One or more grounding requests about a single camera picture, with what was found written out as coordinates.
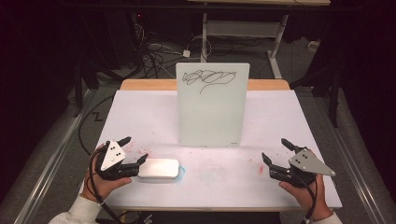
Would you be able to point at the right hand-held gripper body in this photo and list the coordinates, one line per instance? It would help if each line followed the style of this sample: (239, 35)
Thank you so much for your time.
(306, 162)

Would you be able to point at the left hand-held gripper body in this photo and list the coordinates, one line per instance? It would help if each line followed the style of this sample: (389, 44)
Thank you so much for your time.
(112, 155)

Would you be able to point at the white board eraser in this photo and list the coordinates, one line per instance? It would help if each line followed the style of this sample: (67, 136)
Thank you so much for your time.
(158, 168)

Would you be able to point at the white whiteboard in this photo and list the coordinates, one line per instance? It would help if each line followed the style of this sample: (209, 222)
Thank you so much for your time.
(211, 115)

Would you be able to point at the person's left hand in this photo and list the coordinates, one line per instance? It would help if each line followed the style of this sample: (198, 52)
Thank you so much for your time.
(104, 187)

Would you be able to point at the person's right hand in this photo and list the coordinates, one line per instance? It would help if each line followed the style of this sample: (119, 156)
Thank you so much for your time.
(306, 199)

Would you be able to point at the wooden table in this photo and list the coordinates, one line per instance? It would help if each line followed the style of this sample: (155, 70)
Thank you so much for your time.
(146, 84)

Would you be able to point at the black stand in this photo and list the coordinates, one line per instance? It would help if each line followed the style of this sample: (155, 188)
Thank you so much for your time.
(334, 99)
(77, 93)

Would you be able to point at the small white box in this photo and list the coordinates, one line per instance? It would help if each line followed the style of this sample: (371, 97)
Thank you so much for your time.
(313, 45)

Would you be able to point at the white power adapter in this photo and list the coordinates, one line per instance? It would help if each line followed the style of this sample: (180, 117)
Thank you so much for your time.
(186, 53)

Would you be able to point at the white-framed desk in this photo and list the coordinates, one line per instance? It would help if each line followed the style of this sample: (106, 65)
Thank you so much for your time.
(243, 28)

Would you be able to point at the metal floor rail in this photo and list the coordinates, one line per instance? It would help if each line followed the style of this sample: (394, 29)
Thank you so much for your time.
(351, 161)
(53, 165)

